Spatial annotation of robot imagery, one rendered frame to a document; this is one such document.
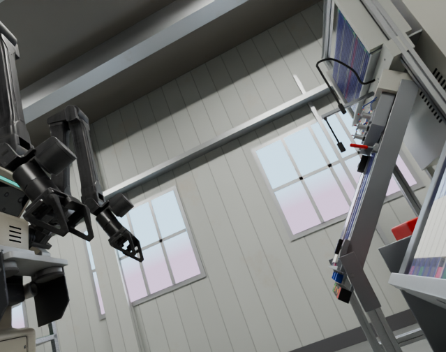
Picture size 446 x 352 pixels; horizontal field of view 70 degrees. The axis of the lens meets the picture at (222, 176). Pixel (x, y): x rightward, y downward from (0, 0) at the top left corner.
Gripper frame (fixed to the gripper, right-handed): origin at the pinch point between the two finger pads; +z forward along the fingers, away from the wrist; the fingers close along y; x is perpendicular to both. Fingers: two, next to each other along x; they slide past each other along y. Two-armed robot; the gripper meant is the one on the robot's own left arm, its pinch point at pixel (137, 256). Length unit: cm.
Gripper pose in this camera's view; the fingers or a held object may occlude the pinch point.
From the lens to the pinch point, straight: 111.2
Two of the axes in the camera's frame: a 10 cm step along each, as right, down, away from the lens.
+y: 0.3, 4.2, 9.1
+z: 6.9, 6.5, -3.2
